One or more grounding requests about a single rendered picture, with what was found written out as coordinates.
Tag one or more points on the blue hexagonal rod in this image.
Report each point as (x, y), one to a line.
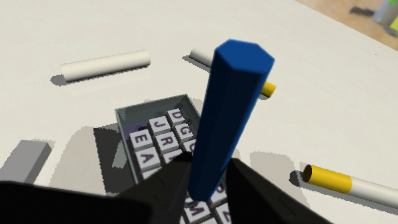
(237, 76)

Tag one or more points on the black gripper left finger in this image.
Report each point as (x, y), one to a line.
(158, 199)

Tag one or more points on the grey keyboard with white letter keys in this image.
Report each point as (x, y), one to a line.
(155, 132)

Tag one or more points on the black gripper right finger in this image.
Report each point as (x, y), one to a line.
(252, 199)

